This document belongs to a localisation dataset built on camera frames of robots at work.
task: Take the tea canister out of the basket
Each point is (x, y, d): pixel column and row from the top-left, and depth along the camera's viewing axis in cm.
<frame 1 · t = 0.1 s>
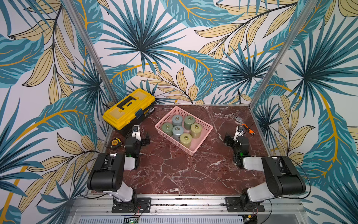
left hand: (140, 133, 92), fingers open
right hand: (235, 133, 93), fingers open
yellow black toolbox: (129, 112, 94), point 17 cm above the table
pink perforated plastic basket: (206, 128, 103), point 4 cm above the table
dark green tea canister: (167, 127, 97), point 9 cm above the table
blue tea canister back: (176, 120, 102), point 8 cm above the table
green tea canister back: (188, 120, 102), point 9 cm above the table
yellow-green tea canister right: (196, 130, 97), point 8 cm above the table
blue tea canister front: (177, 131, 94), point 10 cm above the table
yellow-green tea canister front: (185, 139, 91), point 9 cm above the table
yellow black tape measure: (116, 143, 94), point 4 cm above the table
orange handled adjustable wrench: (244, 125, 109), on the table

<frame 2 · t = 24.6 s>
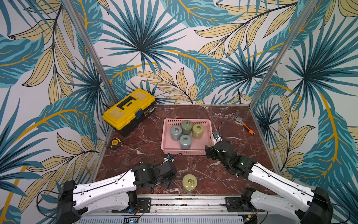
left hand: (165, 178, 73), fingers open
right hand: (214, 144, 80), fingers open
pink perforated plastic basket: (195, 146, 99), on the table
blue tea canister back: (175, 132, 95), point 9 cm above the table
green tea canister back: (187, 126, 99), point 8 cm above the table
blue tea canister front: (185, 141, 90), point 10 cm above the table
yellow-green tea canister front: (189, 183, 74), point 9 cm above the table
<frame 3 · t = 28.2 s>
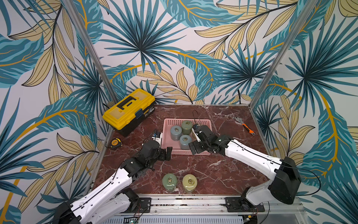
left hand: (164, 148, 78), fingers open
right hand: (196, 143, 82), fingers open
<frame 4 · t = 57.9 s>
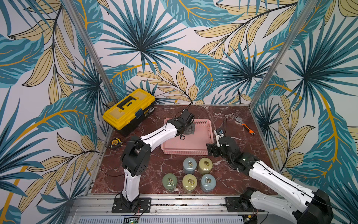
left hand: (185, 128, 91), fingers open
right hand: (214, 142, 80), fingers open
blue tea canister back: (189, 165, 80), point 10 cm above the table
blue tea canister front: (208, 182, 75), point 9 cm above the table
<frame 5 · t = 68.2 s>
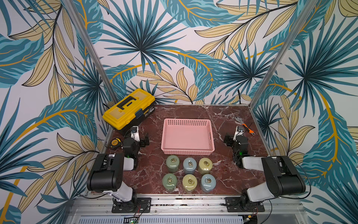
left hand: (140, 134, 92), fingers open
right hand: (235, 134, 93), fingers open
